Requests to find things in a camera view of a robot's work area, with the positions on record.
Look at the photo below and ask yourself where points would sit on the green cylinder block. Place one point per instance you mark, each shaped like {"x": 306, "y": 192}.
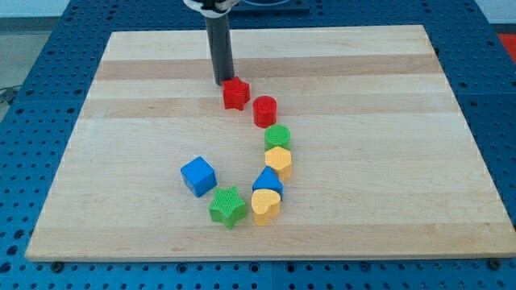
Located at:
{"x": 277, "y": 135}

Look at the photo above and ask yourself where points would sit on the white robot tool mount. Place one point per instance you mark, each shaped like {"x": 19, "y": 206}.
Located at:
{"x": 211, "y": 8}

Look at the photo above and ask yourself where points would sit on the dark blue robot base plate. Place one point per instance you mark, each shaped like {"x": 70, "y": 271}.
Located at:
{"x": 266, "y": 6}

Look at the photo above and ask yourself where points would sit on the red cylinder block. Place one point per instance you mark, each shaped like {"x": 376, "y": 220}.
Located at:
{"x": 264, "y": 111}

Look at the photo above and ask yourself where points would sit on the light wooden board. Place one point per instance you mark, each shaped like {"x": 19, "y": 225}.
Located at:
{"x": 384, "y": 164}

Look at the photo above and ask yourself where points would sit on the blue triangle block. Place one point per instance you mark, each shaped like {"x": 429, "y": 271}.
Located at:
{"x": 268, "y": 179}

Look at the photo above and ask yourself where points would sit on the red star block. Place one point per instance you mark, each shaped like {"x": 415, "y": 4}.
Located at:
{"x": 236, "y": 93}

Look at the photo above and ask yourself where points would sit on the yellow heart block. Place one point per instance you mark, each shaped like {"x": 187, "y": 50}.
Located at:
{"x": 266, "y": 204}

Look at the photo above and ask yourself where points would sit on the green star block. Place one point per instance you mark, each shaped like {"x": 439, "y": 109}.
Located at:
{"x": 227, "y": 207}

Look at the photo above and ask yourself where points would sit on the blue cube block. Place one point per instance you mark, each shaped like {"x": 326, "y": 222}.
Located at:
{"x": 199, "y": 176}

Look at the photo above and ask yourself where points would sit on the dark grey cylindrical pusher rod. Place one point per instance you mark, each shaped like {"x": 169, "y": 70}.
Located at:
{"x": 219, "y": 37}

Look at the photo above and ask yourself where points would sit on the yellow hexagon block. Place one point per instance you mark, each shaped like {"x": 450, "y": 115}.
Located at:
{"x": 280, "y": 161}

